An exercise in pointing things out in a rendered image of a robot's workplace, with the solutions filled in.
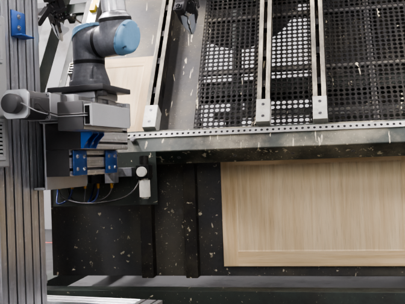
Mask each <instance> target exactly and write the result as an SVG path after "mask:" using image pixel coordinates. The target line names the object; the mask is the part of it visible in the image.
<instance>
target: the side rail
mask: <svg viewBox="0 0 405 304"><path fill-rule="evenodd" d="M70 1H71V0H64V4H65V7H67V5H68V4H69V3H70ZM58 43H59V39H58V37H57V36H56V35H55V33H54V31H53V29H52V27H51V25H50V23H49V19H48V17H47V18H46V19H45V21H44V23H43V26H42V30H41V32H40V36H39V65H40V92H41V93H43V92H45V90H46V87H47V84H48V80H49V75H50V73H51V69H52V64H53V62H54V58H55V53H56V51H57V47H58Z"/></svg>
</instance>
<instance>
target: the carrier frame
mask: <svg viewBox="0 0 405 304"><path fill-rule="evenodd" d="M157 196H158V204H148V205H119V206H62V207H54V203H53V189H52V190H51V224H52V260H53V271H52V272H50V273H48V274H47V278H48V283H47V284H46V285H47V295H51V296H78V297H106V298H120V299H147V300H162V301H163V304H405V288H302V287H100V286H68V285H70V284H72V283H74V282H76V281H78V280H80V279H82V278H84V277H86V276H142V278H154V277H156V276H186V278H199V277H200V276H405V266H235V267H225V266H224V243H223V225H222V192H221V163H220V162H210V163H176V164H158V165H157Z"/></svg>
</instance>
